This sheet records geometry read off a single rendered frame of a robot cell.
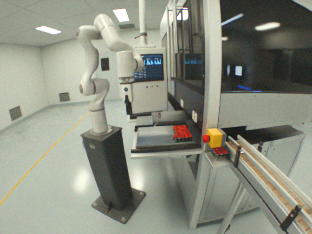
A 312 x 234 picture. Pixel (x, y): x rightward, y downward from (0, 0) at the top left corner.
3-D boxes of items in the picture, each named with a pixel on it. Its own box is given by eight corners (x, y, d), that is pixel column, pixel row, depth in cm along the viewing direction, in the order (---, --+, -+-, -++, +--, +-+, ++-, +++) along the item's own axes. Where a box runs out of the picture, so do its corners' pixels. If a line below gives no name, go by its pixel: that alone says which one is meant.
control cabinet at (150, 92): (164, 106, 194) (162, 46, 168) (168, 110, 176) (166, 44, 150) (126, 110, 186) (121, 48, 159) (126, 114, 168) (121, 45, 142)
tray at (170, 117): (186, 113, 139) (186, 110, 138) (195, 123, 115) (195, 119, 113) (151, 115, 137) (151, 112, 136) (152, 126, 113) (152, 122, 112)
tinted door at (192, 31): (185, 81, 111) (183, 8, 92) (206, 89, 71) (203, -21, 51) (184, 81, 111) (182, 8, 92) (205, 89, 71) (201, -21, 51)
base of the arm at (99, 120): (85, 133, 108) (80, 112, 102) (100, 125, 124) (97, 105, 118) (101, 138, 101) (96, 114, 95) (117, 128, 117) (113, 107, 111)
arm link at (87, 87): (104, 94, 103) (83, 99, 91) (96, 91, 110) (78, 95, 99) (102, 24, 82) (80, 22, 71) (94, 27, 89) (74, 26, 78)
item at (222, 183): (208, 129, 305) (211, 89, 275) (274, 204, 111) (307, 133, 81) (163, 133, 300) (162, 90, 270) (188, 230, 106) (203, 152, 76)
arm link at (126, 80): (133, 76, 68) (133, 82, 69) (134, 75, 76) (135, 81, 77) (116, 78, 68) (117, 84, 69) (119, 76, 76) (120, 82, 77)
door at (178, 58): (174, 77, 156) (172, 24, 136) (185, 81, 112) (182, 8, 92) (173, 77, 156) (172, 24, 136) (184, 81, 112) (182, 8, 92)
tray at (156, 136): (184, 128, 106) (184, 124, 105) (194, 146, 82) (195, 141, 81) (138, 131, 105) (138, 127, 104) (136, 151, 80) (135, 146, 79)
